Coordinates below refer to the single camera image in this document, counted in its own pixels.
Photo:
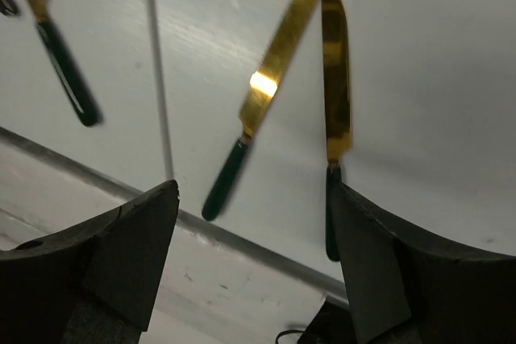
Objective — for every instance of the gold knife green handle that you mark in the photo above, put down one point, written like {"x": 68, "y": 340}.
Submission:
{"x": 336, "y": 82}
{"x": 263, "y": 85}
{"x": 66, "y": 68}

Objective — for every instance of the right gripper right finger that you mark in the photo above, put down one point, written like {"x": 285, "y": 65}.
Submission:
{"x": 407, "y": 282}

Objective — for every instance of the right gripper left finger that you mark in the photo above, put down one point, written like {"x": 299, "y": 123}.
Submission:
{"x": 95, "y": 282}

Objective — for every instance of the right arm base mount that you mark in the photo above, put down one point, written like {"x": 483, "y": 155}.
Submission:
{"x": 331, "y": 325}

